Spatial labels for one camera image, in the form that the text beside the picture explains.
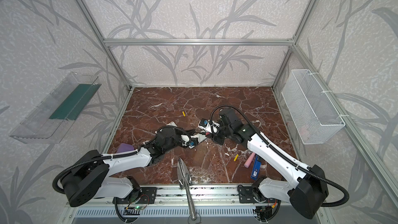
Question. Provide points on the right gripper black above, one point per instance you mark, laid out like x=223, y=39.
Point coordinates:
x=217, y=131

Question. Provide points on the red white remote control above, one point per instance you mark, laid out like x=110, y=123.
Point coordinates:
x=201, y=136

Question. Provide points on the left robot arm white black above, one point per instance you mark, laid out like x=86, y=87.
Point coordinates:
x=91, y=177

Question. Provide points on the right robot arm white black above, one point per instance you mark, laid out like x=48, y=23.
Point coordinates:
x=304, y=187

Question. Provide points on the white battery cover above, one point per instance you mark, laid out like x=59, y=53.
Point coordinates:
x=171, y=124

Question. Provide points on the pink cylinder right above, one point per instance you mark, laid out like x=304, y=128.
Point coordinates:
x=249, y=160

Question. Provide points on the purple object left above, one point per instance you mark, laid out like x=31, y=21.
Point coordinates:
x=125, y=148

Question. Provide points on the blue lighter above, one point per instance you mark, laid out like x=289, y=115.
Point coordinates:
x=256, y=168

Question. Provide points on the metal camera pole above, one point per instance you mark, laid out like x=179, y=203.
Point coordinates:
x=185, y=182

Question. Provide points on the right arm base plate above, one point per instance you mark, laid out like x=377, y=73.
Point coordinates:
x=246, y=194

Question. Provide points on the white wire basket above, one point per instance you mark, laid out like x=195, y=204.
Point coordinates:
x=314, y=115

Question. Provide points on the clear plastic wall shelf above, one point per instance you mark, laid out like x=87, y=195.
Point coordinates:
x=50, y=121

